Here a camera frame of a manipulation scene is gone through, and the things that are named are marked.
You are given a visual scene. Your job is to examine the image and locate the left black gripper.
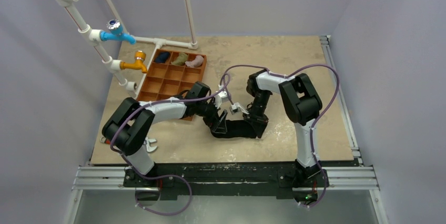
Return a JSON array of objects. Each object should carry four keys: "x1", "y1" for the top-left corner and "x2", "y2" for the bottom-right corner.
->
[{"x1": 195, "y1": 97, "x2": 227, "y2": 134}]

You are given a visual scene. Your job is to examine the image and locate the black underwear white waistband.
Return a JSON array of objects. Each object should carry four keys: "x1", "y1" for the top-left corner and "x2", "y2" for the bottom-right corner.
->
[{"x1": 211, "y1": 120, "x2": 257, "y2": 139}]

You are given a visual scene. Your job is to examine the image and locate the orange compartment tray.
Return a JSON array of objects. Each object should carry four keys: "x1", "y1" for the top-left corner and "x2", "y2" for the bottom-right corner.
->
[{"x1": 137, "y1": 49, "x2": 207, "y2": 101}]

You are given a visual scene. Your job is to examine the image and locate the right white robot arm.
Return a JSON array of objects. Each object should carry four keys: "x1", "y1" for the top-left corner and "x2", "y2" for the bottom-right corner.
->
[{"x1": 243, "y1": 70, "x2": 322, "y2": 186}]

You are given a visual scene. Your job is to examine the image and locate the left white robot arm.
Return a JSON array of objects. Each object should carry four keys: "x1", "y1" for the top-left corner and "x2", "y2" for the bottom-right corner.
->
[{"x1": 102, "y1": 82, "x2": 226, "y2": 187}]

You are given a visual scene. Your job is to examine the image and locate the rolled pink underwear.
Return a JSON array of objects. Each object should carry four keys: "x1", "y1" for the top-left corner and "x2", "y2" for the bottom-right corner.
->
[{"x1": 185, "y1": 55, "x2": 204, "y2": 68}]

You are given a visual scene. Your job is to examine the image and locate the rolled olive green underwear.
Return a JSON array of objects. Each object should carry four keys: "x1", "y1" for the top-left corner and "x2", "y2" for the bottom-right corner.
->
[{"x1": 171, "y1": 52, "x2": 188, "y2": 66}]

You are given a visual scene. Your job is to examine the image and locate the rolled navy blue underwear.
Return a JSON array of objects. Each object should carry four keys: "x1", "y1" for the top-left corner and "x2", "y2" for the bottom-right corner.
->
[{"x1": 154, "y1": 52, "x2": 170, "y2": 64}]

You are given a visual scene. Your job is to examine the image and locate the orange plastic faucet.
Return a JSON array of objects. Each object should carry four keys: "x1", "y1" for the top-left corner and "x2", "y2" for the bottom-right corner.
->
[{"x1": 119, "y1": 50, "x2": 147, "y2": 74}]

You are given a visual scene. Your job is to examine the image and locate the blue plastic faucet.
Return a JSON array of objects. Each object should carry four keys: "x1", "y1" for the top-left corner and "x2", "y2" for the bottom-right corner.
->
[{"x1": 100, "y1": 19, "x2": 137, "y2": 45}]

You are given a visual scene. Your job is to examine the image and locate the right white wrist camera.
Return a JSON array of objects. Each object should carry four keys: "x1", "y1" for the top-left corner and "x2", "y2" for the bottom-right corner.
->
[{"x1": 230, "y1": 103, "x2": 249, "y2": 115}]

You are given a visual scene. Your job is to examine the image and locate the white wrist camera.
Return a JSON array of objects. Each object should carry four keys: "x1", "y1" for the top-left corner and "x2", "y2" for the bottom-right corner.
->
[
  {"x1": 214, "y1": 85, "x2": 234, "y2": 108},
  {"x1": 230, "y1": 103, "x2": 249, "y2": 115}
]

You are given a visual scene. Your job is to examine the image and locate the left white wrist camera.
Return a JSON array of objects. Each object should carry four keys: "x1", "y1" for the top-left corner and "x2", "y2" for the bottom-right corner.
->
[{"x1": 214, "y1": 85, "x2": 234, "y2": 108}]

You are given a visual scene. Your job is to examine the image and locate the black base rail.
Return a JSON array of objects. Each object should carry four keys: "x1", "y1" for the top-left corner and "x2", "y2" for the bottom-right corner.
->
[{"x1": 123, "y1": 161, "x2": 329, "y2": 203}]

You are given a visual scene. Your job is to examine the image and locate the red handled adjustable wrench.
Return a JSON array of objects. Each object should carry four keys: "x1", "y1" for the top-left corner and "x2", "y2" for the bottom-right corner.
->
[{"x1": 99, "y1": 137, "x2": 158, "y2": 153}]

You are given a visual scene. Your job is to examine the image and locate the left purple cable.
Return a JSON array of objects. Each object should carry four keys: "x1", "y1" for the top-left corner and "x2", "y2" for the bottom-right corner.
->
[{"x1": 109, "y1": 73, "x2": 232, "y2": 216}]

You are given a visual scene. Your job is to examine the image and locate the aluminium frame rails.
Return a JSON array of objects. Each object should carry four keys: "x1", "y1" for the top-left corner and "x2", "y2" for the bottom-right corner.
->
[{"x1": 64, "y1": 35, "x2": 389, "y2": 224}]

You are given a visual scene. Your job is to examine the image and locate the white pvc pipe frame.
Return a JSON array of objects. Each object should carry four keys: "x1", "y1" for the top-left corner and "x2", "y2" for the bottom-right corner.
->
[{"x1": 55, "y1": 0, "x2": 198, "y2": 98}]

